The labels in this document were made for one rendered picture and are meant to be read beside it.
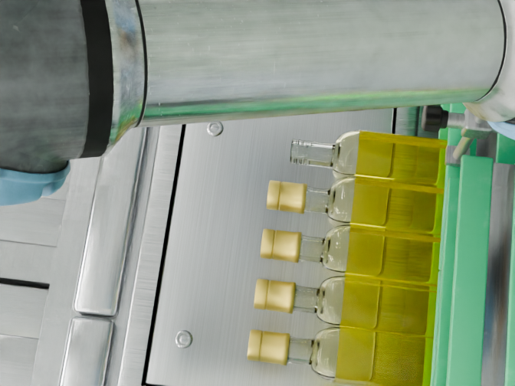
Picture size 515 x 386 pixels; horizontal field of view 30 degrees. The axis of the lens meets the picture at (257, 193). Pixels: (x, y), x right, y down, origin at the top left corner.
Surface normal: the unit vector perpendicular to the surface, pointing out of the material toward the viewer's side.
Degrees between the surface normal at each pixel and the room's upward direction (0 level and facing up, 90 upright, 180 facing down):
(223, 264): 91
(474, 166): 90
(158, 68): 116
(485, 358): 90
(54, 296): 90
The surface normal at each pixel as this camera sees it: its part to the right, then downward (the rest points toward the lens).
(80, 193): 0.00, -0.29
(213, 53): 0.37, 0.19
